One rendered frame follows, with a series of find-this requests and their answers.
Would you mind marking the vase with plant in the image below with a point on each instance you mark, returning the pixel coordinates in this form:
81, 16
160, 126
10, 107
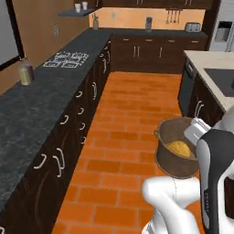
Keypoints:
95, 23

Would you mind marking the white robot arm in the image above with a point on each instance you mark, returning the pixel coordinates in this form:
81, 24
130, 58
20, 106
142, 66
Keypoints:
214, 170

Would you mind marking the grey wall shelf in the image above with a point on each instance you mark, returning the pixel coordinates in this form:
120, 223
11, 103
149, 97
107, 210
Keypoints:
74, 12

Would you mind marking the dark short cupboard run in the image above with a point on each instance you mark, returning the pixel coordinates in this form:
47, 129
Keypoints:
158, 56

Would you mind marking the grey wall socket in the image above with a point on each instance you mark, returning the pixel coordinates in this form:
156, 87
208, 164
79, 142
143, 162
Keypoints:
56, 31

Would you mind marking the dark-framed window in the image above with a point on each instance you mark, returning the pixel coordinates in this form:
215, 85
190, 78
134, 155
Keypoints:
7, 33

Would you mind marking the dark island cupboards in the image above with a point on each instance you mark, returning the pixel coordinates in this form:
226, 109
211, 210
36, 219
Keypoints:
210, 106

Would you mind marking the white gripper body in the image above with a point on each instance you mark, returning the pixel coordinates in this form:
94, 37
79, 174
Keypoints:
196, 131

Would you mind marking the white cup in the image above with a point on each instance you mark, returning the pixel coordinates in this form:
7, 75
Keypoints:
84, 5
77, 7

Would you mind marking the dark wall cupboards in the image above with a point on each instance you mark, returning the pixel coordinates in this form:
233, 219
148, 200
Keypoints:
158, 3

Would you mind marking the grey coffee machine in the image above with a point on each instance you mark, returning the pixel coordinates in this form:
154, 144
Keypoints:
148, 23

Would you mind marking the silver toaster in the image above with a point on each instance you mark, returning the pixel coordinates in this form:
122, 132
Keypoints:
193, 27

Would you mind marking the rail with hanging tools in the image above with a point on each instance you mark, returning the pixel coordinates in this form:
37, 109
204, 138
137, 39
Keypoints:
173, 15

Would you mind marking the brown round basket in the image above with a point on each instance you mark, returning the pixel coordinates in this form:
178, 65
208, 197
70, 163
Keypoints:
170, 166

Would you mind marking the dark long cupboard run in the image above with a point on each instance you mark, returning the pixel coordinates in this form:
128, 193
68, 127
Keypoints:
45, 189

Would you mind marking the silver fridge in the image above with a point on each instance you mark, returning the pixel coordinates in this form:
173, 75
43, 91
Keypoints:
224, 27

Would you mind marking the dark dishwasher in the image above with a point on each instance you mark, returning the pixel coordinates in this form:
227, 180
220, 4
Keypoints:
185, 88

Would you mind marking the yellow bread loaf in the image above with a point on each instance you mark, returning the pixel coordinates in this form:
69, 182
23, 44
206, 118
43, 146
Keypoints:
179, 148

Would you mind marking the white-grated hob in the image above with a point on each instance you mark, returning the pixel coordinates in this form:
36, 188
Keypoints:
65, 59

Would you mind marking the black inset island panel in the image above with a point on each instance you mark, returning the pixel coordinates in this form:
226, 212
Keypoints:
222, 80

